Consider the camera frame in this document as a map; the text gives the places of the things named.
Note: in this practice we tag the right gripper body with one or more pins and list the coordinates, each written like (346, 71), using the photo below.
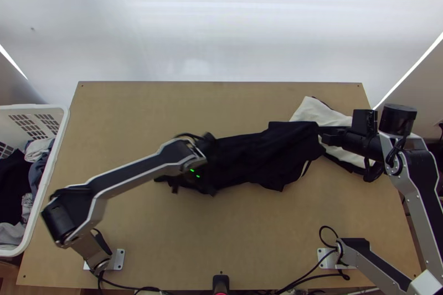
(360, 144)

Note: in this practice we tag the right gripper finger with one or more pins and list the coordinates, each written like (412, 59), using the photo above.
(328, 138)
(338, 131)

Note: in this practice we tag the black t-shirt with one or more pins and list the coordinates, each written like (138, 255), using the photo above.
(256, 156)

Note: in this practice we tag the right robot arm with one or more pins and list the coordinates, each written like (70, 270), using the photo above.
(418, 170)

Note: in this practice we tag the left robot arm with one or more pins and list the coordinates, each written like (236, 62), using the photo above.
(131, 174)

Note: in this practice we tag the white garment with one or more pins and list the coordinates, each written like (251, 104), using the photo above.
(316, 110)

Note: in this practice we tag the white laundry basket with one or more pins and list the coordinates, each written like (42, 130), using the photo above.
(52, 156)

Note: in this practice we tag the heap of clothes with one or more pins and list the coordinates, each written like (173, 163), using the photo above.
(14, 177)

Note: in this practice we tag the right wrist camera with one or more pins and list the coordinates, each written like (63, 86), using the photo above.
(363, 121)

